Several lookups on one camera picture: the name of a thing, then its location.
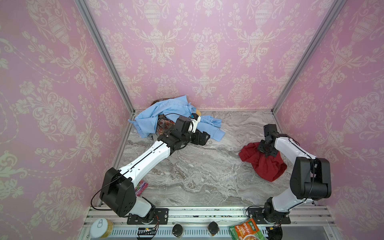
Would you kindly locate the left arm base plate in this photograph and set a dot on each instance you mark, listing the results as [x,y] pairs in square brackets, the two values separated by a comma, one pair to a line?
[158,216]

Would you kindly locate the aluminium front rail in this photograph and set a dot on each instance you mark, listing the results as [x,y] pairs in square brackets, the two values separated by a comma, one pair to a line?
[308,222]

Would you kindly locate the light blue shirt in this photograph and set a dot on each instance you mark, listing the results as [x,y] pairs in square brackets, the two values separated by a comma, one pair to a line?
[146,122]

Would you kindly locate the dark red cloth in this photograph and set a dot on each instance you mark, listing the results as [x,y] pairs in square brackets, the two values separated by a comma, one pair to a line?
[268,168]

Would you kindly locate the left black knob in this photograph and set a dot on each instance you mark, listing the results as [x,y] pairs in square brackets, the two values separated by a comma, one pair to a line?
[178,230]

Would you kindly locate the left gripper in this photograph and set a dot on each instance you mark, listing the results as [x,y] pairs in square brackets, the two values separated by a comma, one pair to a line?
[203,140]

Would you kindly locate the right black knob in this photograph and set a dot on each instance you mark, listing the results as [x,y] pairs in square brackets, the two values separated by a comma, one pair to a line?
[213,228]

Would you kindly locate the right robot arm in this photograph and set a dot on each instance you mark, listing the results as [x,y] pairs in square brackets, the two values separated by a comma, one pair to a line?
[310,178]

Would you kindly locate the black knob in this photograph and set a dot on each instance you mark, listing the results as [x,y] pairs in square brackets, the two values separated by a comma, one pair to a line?
[213,228]
[178,230]

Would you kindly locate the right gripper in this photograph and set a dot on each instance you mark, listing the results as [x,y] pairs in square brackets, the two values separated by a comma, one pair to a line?
[266,148]

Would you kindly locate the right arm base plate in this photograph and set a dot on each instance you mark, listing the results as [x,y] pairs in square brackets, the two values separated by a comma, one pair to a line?
[255,214]

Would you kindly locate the green food packet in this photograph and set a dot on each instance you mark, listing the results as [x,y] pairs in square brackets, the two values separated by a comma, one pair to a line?
[247,231]

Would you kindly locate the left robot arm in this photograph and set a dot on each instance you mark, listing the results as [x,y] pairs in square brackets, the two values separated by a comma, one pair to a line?
[118,190]

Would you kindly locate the plaid flannel shirt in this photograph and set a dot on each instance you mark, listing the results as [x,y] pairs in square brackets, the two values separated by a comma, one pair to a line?
[163,124]

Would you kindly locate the yellow cloth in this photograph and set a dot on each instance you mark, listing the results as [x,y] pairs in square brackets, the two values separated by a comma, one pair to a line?
[198,112]

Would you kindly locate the pink snack wrapper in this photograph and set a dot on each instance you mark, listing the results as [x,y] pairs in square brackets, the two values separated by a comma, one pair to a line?
[142,185]

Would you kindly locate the white lidded jar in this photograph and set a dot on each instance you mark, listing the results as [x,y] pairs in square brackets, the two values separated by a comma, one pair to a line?
[101,228]

